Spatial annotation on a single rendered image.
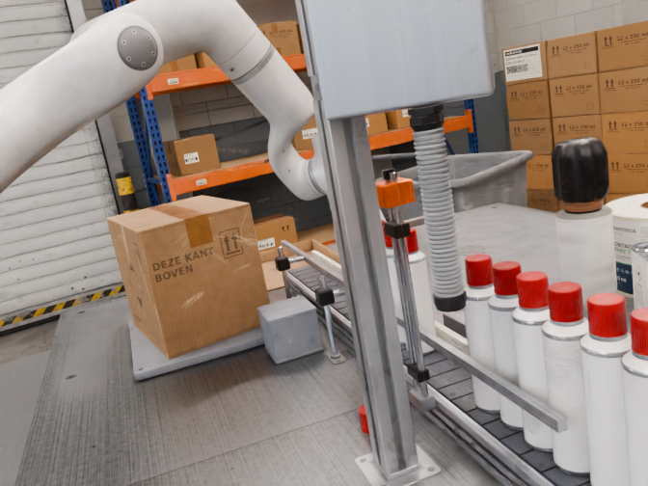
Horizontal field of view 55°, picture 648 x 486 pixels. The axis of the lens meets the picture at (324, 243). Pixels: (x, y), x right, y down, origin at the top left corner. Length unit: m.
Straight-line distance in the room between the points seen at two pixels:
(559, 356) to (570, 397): 0.05
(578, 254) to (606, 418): 0.43
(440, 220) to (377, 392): 0.25
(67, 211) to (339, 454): 4.27
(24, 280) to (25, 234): 0.34
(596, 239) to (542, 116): 3.50
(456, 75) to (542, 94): 3.88
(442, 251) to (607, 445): 0.24
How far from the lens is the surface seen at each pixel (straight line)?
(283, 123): 1.08
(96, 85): 0.90
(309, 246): 1.98
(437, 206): 0.63
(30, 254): 5.04
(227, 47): 1.02
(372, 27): 0.64
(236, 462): 0.95
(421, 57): 0.63
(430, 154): 0.62
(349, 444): 0.93
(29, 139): 0.92
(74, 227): 5.04
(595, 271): 1.05
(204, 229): 1.28
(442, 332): 1.03
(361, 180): 0.71
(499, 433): 0.82
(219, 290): 1.31
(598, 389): 0.66
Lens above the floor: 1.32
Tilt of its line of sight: 14 degrees down
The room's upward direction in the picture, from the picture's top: 10 degrees counter-clockwise
